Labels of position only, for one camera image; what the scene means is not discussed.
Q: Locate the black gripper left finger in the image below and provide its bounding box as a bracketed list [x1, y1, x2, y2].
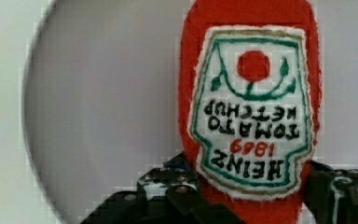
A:
[80, 154, 245, 224]

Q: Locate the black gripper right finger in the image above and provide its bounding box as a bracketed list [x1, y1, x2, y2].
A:
[303, 161, 358, 224]

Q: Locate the red plush ketchup bottle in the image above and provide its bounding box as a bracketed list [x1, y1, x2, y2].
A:
[178, 0, 321, 224]

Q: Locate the grey round plate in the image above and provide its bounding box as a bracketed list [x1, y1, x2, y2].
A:
[22, 0, 358, 224]

